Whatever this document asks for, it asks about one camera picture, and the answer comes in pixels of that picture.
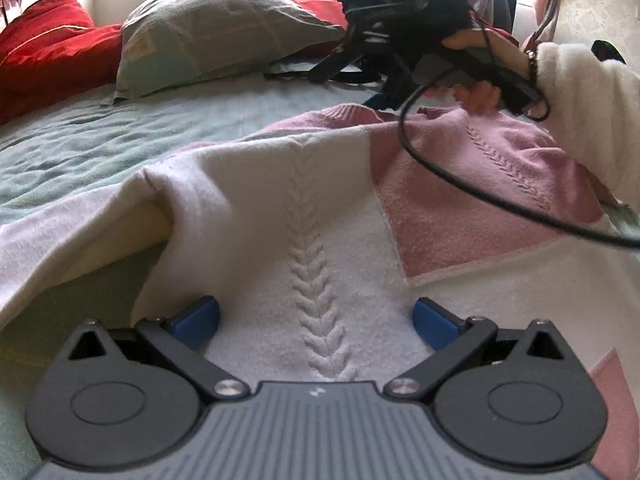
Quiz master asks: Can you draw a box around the pink and white sweater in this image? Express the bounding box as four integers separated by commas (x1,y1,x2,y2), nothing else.
0,102,640,480

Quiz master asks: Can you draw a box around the wooden chair with clothes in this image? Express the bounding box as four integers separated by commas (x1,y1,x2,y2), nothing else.
591,40,626,64

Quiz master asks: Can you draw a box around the person's right hand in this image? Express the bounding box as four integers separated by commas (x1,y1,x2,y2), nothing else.
428,28,540,115

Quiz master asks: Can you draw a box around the red quilt behind backpack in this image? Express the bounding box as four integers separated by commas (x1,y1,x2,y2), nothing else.
288,0,348,60

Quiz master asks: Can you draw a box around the grey pillow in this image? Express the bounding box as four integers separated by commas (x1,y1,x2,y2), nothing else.
114,0,344,100

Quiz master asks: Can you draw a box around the white fleece right sleeve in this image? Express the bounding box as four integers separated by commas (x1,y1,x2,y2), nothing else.
537,44,639,209

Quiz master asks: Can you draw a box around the green plaid bed blanket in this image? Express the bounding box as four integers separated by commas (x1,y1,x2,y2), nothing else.
0,69,640,480

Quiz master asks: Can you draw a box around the red pillow at headboard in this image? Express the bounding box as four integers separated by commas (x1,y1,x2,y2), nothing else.
1,0,122,124

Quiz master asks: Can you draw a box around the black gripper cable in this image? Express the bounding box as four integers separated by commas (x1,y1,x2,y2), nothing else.
397,6,640,250

